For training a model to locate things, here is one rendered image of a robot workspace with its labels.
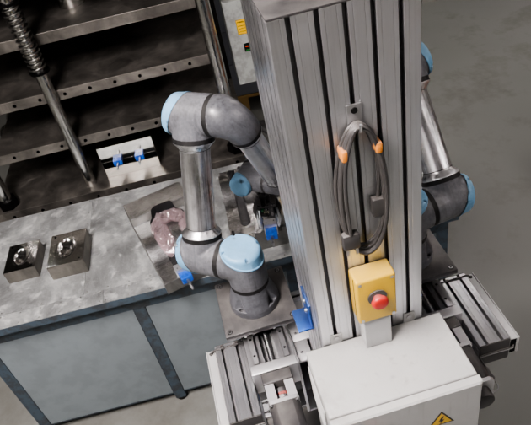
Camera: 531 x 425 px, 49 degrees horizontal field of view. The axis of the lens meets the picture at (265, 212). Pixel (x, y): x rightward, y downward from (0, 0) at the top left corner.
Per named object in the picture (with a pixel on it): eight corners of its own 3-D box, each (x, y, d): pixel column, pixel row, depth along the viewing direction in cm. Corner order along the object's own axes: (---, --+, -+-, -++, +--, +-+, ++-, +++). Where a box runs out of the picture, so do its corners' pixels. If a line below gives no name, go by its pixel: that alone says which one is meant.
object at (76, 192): (255, 162, 288) (254, 152, 284) (-1, 226, 285) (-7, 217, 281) (233, 87, 353) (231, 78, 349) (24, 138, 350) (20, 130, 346)
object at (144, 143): (160, 164, 290) (150, 136, 279) (108, 178, 289) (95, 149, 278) (158, 116, 329) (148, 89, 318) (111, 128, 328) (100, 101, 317)
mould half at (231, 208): (299, 239, 229) (295, 214, 220) (236, 256, 228) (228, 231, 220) (276, 169, 267) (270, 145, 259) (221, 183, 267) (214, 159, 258)
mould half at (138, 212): (229, 264, 225) (223, 244, 218) (168, 294, 219) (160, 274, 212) (185, 200, 262) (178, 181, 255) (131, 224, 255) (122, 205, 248)
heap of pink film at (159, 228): (206, 240, 229) (202, 226, 224) (165, 260, 225) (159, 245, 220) (184, 207, 248) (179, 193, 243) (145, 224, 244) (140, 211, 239)
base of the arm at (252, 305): (284, 310, 172) (279, 288, 166) (235, 325, 171) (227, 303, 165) (272, 276, 184) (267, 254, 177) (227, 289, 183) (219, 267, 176)
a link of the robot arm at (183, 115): (217, 287, 167) (203, 98, 146) (174, 277, 173) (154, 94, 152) (237, 268, 177) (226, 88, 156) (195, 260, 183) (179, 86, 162)
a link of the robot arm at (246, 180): (256, 181, 180) (270, 162, 188) (224, 177, 185) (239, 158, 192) (260, 201, 185) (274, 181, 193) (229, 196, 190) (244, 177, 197)
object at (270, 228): (281, 250, 211) (279, 240, 208) (267, 253, 211) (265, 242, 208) (277, 228, 221) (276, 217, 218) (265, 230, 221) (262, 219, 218)
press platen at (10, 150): (222, 111, 279) (220, 102, 276) (-3, 166, 276) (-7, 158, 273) (207, 50, 336) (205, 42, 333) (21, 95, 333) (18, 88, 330)
